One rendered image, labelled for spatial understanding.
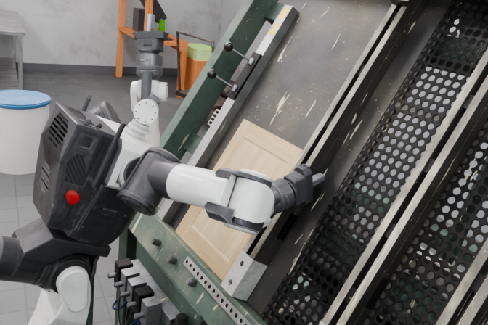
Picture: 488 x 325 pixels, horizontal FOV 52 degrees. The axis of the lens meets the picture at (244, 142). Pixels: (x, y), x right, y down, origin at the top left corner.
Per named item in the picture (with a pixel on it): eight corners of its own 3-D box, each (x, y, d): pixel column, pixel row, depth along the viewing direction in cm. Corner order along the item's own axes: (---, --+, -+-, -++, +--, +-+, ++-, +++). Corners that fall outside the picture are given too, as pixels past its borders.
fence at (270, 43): (163, 217, 196) (155, 214, 194) (290, 10, 197) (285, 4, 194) (169, 223, 192) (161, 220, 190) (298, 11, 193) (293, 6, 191)
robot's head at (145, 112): (125, 125, 137) (139, 96, 136) (129, 121, 147) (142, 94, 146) (148, 136, 138) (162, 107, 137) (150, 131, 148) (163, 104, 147)
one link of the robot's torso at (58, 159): (31, 249, 119) (94, 114, 117) (5, 191, 145) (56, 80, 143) (137, 267, 138) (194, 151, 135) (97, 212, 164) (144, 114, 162)
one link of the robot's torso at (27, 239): (-14, 289, 127) (14, 228, 126) (-22, 262, 137) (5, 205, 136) (86, 299, 145) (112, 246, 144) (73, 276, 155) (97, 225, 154)
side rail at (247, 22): (149, 196, 219) (129, 187, 212) (281, -19, 220) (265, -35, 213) (155, 202, 214) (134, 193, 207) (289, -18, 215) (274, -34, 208)
